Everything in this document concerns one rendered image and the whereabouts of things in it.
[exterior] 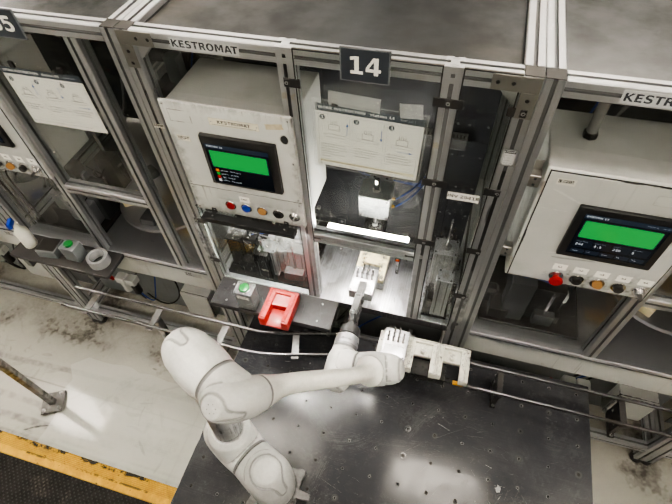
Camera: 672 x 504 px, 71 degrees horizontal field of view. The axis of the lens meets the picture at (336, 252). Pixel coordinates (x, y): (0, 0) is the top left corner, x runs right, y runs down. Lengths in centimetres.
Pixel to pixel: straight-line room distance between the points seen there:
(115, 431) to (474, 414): 194
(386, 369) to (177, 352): 68
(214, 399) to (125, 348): 209
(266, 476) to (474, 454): 81
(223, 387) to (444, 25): 108
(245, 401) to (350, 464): 85
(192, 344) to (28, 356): 231
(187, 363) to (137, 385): 183
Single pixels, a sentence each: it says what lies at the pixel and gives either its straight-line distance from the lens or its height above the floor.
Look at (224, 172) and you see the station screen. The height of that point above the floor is 160.
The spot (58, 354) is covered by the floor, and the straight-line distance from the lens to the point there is 344.
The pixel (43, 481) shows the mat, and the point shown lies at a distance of 312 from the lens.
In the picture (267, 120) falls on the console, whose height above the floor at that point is 181.
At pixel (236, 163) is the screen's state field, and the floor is 165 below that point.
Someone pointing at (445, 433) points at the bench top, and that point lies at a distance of 206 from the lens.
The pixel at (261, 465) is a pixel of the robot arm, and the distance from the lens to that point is 174.
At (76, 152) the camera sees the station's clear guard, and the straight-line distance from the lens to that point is 202.
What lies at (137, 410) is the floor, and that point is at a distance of 304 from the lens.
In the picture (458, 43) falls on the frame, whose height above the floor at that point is 201.
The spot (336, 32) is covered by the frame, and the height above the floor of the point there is 201.
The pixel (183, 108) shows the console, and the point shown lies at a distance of 151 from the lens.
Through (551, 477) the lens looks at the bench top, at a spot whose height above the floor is 68.
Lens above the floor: 262
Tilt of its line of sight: 52 degrees down
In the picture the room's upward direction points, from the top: 3 degrees counter-clockwise
